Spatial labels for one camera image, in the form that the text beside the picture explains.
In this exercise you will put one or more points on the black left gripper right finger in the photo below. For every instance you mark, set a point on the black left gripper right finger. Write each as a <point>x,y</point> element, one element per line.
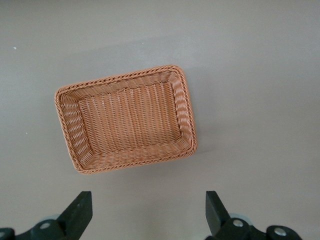
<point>220,222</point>

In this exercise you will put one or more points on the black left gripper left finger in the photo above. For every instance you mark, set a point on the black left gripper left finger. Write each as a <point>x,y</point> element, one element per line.
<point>72,220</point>

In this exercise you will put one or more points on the brown woven rectangular basket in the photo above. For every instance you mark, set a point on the brown woven rectangular basket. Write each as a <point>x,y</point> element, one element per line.
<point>127,120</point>

